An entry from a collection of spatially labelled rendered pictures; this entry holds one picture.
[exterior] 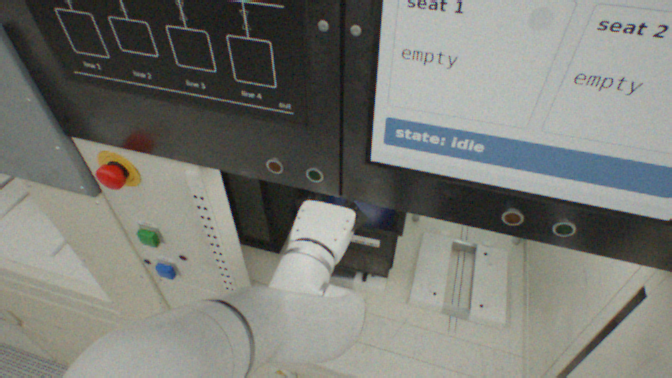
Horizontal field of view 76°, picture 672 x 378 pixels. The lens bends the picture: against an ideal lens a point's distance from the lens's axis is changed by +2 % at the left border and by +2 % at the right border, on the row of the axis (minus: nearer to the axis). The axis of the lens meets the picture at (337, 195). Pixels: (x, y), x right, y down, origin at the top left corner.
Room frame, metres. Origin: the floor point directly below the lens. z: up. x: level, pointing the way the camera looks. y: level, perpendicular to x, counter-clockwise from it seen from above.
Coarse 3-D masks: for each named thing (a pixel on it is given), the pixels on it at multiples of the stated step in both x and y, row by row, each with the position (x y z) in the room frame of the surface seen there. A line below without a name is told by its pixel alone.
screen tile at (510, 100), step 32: (416, 0) 0.33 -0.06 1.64; (448, 0) 0.32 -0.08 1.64; (480, 0) 0.32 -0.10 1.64; (512, 0) 0.31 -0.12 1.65; (544, 0) 0.30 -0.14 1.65; (576, 0) 0.30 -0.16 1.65; (416, 32) 0.33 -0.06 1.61; (448, 32) 0.32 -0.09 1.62; (480, 32) 0.32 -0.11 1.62; (512, 32) 0.31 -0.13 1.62; (512, 64) 0.31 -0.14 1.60; (544, 64) 0.30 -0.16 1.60; (416, 96) 0.33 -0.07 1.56; (448, 96) 0.32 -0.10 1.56; (480, 96) 0.31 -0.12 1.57; (512, 96) 0.30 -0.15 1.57
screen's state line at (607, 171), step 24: (408, 144) 0.33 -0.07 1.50; (432, 144) 0.32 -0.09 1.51; (456, 144) 0.31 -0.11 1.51; (480, 144) 0.31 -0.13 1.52; (504, 144) 0.30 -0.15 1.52; (528, 144) 0.30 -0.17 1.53; (528, 168) 0.29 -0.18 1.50; (552, 168) 0.29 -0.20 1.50; (576, 168) 0.28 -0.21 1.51; (600, 168) 0.28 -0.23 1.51; (624, 168) 0.27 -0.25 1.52; (648, 168) 0.27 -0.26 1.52; (648, 192) 0.26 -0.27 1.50
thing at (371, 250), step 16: (304, 192) 0.63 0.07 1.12; (400, 224) 0.54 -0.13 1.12; (352, 240) 0.54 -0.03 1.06; (368, 240) 0.54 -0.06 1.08; (384, 240) 0.53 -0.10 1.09; (352, 256) 0.55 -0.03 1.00; (368, 256) 0.54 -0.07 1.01; (384, 256) 0.53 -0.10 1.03; (368, 272) 0.54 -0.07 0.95; (384, 272) 0.53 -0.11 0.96
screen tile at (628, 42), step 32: (608, 32) 0.29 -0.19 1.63; (640, 32) 0.28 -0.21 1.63; (576, 64) 0.29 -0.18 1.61; (608, 64) 0.29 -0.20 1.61; (640, 64) 0.28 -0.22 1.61; (576, 96) 0.29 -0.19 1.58; (608, 96) 0.28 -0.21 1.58; (544, 128) 0.29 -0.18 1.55; (576, 128) 0.29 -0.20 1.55; (608, 128) 0.28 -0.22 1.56; (640, 128) 0.27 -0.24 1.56
